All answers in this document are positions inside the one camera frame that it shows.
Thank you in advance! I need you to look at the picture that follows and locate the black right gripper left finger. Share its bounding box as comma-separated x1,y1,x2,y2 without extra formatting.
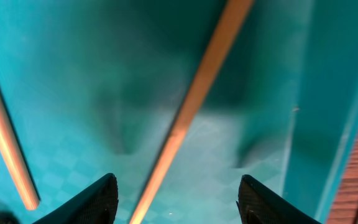
34,173,119,224

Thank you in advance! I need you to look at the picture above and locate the teal serving tray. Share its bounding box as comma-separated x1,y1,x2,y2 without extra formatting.
0,0,358,223

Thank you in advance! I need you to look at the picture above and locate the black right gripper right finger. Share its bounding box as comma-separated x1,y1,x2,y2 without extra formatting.
236,175,320,224

